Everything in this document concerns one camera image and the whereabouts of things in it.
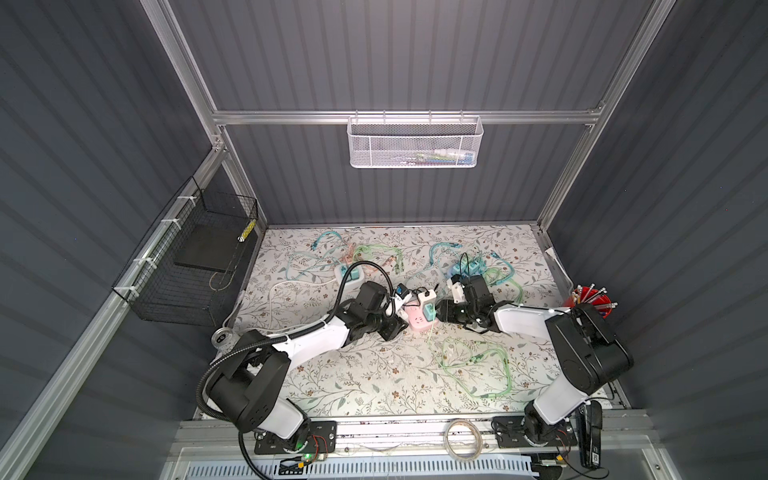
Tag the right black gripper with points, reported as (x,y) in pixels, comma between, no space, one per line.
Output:
(447,311)

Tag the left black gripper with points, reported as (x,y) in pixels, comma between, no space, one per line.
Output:
(392,327)

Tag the pink power strip cube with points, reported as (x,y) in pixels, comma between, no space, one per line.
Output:
(415,317)

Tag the white charger plug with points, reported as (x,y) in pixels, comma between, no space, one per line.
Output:
(426,296)

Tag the teal charger plug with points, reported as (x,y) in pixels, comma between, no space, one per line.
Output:
(429,312)

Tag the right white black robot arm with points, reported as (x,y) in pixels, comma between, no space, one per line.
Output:
(589,352)

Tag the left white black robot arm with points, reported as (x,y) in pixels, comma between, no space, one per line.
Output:
(244,385)

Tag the white power strip cube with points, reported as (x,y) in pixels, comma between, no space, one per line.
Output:
(354,280)

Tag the blue power strip cube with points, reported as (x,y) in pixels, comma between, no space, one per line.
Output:
(466,268)

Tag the red pen cup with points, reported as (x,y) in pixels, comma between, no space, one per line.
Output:
(596,297)

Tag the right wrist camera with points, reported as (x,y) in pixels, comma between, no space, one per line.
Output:
(457,292)

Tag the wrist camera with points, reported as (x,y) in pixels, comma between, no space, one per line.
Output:
(402,295)
(457,292)

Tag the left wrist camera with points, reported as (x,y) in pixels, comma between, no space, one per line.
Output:
(402,295)

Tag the white wire mesh basket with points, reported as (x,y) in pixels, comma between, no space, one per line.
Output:
(415,142)

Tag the black wire basket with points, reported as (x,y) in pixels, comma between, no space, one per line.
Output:
(193,262)

